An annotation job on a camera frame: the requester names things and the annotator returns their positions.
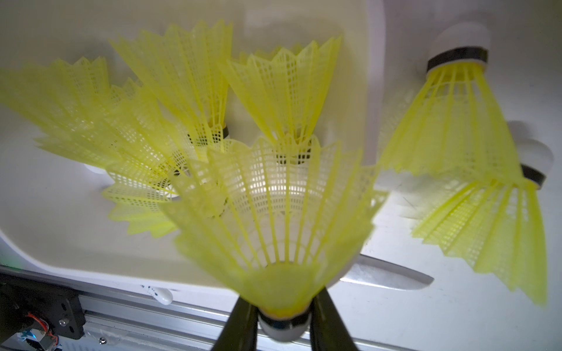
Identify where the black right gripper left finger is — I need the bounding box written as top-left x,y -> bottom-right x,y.
211,297 -> 258,351

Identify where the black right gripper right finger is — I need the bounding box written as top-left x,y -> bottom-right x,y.
310,288 -> 359,351

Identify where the yellow shuttlecock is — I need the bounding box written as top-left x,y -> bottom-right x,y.
412,140 -> 554,306
102,83 -> 229,238
111,20 -> 233,146
0,56 -> 141,175
378,21 -> 522,183
161,137 -> 389,342
219,36 -> 342,164

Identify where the white handled knife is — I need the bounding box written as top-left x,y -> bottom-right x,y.
340,254 -> 434,290

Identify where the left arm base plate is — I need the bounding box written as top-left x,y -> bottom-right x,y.
1,273 -> 86,350

